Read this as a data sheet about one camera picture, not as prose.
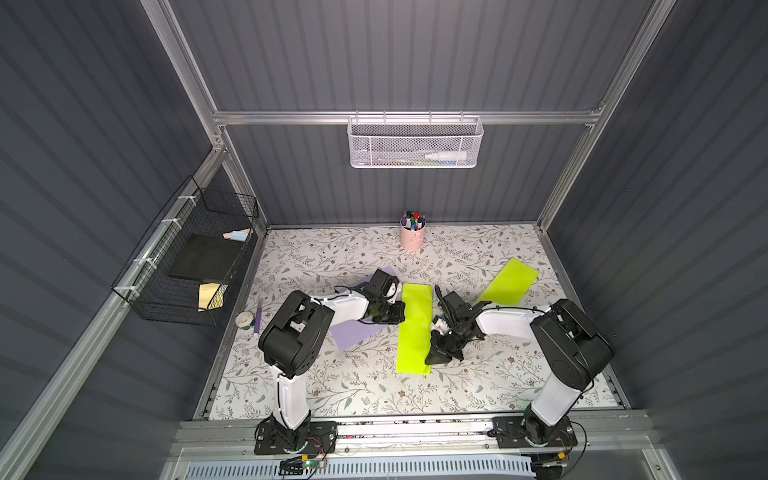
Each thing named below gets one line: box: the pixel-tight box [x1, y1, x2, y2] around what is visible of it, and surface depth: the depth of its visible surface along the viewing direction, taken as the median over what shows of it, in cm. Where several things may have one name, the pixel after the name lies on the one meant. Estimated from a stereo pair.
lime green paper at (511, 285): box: [474, 258, 541, 306], surface depth 106 cm
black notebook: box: [168, 233, 244, 283], surface depth 75 cm
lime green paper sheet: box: [396, 283, 433, 376], surface depth 93 cm
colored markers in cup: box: [401, 210, 427, 231], surface depth 107 cm
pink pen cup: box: [400, 215, 427, 251], surface depth 107 cm
